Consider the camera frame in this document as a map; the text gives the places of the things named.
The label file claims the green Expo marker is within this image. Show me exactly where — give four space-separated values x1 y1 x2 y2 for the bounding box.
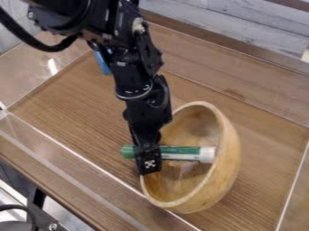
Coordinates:
119 143 217 164

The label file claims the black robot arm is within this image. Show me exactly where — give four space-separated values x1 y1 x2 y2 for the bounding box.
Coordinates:
23 0 173 175

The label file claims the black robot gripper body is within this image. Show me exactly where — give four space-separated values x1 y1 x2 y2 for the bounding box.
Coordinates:
122 75 174 152

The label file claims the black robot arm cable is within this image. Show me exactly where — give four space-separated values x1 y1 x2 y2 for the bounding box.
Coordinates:
0 5 80 53

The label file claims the brown wooden bowl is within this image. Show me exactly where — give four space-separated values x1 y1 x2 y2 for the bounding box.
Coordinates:
141 101 241 214

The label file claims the blue rectangular block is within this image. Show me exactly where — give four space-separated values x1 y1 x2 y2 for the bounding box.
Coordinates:
94 51 111 75

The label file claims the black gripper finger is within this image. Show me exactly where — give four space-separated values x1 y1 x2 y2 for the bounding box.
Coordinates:
134 145 162 175

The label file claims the black metal table bracket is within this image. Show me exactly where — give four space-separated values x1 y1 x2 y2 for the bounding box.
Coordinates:
27 204 68 231

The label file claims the clear acrylic tray wall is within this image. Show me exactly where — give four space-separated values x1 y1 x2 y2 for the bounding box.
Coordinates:
0 9 309 231

